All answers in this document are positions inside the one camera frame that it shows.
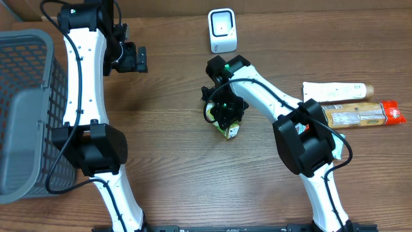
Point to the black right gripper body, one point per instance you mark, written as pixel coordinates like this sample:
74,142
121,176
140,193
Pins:
232,111

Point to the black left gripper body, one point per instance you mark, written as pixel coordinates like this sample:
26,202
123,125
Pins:
128,58

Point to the green tea packet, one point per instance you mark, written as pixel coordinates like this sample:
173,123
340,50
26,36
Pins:
229,132

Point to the white cream tube gold cap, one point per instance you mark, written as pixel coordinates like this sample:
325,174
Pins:
336,91

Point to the teal wet wipes pack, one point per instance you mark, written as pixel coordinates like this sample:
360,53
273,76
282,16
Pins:
337,152

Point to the orange spaghetti package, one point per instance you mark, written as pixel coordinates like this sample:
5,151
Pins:
363,114

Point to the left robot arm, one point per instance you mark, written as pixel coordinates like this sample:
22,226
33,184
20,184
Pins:
97,43

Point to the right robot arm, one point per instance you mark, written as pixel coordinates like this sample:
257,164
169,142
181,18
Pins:
304,141

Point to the white barcode scanner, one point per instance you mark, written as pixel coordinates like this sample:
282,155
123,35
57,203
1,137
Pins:
222,30

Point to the grey plastic shopping basket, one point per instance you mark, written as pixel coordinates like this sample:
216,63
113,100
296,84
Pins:
33,101

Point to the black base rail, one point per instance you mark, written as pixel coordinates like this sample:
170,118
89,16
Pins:
353,227

